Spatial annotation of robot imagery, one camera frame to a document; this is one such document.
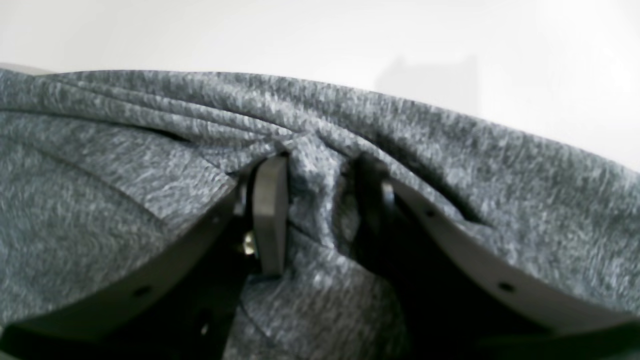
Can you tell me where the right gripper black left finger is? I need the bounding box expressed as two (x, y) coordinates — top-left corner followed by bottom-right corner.
(1, 155), (289, 360)

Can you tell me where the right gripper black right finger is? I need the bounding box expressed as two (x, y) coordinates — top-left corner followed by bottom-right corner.
(353, 155), (639, 360)

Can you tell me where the grey long-sleeve T-shirt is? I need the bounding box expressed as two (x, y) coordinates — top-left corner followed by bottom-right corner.
(1, 69), (639, 360)

